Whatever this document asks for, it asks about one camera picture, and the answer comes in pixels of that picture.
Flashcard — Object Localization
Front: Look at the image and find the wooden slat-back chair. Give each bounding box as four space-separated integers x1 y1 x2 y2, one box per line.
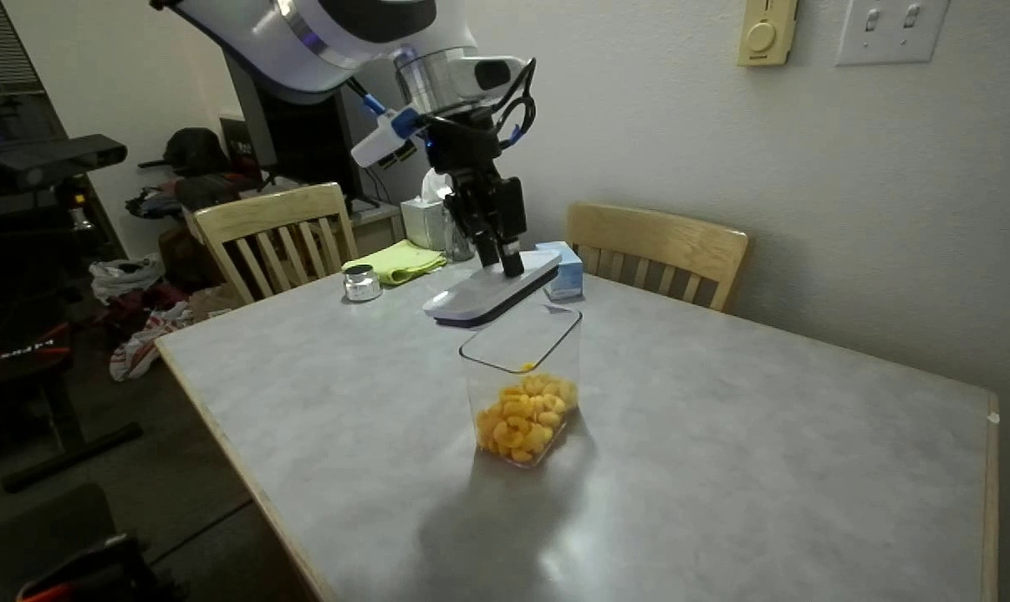
188 178 361 308
566 196 754 314

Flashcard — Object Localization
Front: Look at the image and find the lime green cloth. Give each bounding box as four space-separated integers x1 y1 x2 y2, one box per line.
341 239 453 290

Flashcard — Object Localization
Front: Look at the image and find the small light blue box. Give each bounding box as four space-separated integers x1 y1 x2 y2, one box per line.
541 239 590 305

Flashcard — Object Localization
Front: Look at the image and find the red and white clothes pile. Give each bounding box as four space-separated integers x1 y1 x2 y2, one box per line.
89 254 242 383

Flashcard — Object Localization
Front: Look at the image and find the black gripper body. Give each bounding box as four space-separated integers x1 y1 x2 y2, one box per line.
422 105 510 213

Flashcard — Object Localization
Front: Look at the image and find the black depth camera bar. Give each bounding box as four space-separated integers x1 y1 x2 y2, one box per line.
0 129 132 191

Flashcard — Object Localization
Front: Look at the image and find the beige wall thermostat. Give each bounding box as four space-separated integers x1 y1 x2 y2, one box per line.
735 0 804 70

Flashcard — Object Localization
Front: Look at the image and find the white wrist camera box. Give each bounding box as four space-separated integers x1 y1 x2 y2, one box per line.
347 107 432 174

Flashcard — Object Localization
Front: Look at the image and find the black cable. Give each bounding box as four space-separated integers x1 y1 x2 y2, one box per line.
488 57 541 150

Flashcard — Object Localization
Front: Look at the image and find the white light switch plate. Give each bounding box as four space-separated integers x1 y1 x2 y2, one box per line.
837 0 954 66

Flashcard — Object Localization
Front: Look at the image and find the black monitor screen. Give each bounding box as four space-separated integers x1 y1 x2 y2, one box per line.
222 48 364 205

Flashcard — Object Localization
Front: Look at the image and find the black metal stand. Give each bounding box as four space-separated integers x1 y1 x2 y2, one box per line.
0 327 147 494

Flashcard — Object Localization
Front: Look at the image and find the clear plastic food container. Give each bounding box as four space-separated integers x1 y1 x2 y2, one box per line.
457 293 590 472

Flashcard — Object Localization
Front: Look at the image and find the white rectangular container lid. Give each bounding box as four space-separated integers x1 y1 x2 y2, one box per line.
422 244 566 327

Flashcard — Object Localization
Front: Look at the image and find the red and black bag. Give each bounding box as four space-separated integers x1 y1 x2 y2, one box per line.
13 531 173 602

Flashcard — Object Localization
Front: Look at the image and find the white tissue box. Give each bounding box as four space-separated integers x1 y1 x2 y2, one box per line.
397 163 460 252

